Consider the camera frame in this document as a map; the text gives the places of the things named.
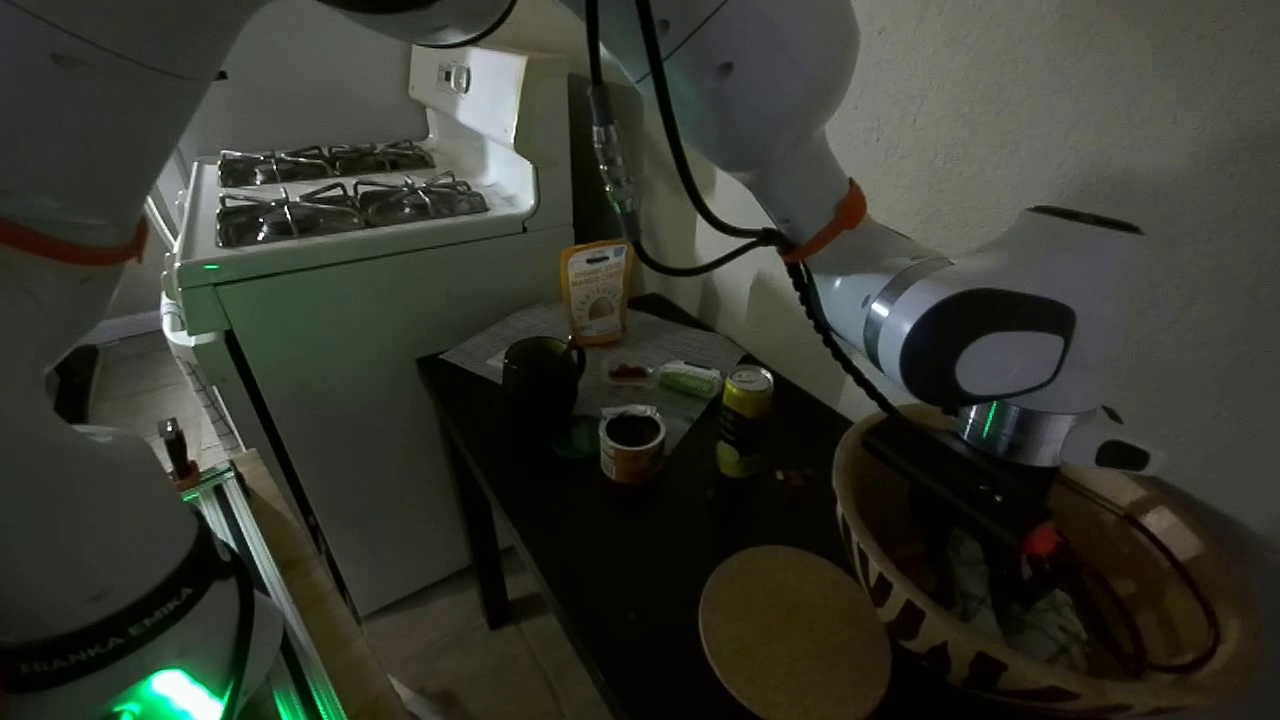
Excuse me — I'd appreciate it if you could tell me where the zebra patterned wooden bowl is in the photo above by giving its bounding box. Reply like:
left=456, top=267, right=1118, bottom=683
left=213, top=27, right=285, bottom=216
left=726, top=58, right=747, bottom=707
left=833, top=413, right=1261, bottom=720

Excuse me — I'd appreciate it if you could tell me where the small red brown object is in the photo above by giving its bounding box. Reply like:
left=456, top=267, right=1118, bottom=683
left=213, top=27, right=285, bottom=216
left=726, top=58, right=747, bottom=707
left=609, top=364, right=652, bottom=382

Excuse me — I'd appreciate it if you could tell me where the round brown coaster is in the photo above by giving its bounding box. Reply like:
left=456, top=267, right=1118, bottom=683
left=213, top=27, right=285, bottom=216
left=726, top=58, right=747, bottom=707
left=695, top=544, right=894, bottom=720

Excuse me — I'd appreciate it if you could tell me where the grey checked place mat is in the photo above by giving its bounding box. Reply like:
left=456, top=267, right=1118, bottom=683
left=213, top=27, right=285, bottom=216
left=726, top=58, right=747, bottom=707
left=444, top=303, right=744, bottom=442

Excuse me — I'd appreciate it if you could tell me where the white stove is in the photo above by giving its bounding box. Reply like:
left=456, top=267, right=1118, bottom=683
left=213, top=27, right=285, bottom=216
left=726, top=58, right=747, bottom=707
left=169, top=48, right=573, bottom=617

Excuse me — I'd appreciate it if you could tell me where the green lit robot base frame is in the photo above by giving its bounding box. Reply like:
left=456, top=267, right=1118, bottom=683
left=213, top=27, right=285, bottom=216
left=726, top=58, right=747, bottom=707
left=155, top=414, right=350, bottom=720

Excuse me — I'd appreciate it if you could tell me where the dark green mug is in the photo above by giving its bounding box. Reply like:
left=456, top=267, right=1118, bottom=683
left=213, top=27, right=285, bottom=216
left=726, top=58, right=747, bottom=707
left=502, top=337, right=586, bottom=431

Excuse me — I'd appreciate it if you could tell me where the orange snack pouch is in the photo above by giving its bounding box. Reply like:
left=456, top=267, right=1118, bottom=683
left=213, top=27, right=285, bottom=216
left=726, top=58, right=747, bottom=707
left=559, top=241, right=633, bottom=344

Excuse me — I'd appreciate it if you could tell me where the black side table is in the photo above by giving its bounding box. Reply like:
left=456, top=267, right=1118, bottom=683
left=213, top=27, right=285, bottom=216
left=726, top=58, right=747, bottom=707
left=418, top=293, right=935, bottom=720

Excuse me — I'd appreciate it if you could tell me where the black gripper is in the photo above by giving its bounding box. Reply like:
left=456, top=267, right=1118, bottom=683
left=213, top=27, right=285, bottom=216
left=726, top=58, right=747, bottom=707
left=871, top=414, right=1070, bottom=594

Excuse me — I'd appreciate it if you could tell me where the checked white tea towel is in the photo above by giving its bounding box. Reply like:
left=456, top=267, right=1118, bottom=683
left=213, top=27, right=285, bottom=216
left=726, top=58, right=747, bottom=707
left=942, top=526, right=1140, bottom=672

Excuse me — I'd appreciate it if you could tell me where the yellow green drink can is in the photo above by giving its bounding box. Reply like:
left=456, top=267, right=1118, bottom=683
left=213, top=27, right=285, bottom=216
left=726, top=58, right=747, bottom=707
left=717, top=364, right=777, bottom=481

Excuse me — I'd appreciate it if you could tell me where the glass candle jar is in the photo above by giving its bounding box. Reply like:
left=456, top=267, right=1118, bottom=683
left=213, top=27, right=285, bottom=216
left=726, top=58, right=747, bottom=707
left=595, top=403, right=670, bottom=487

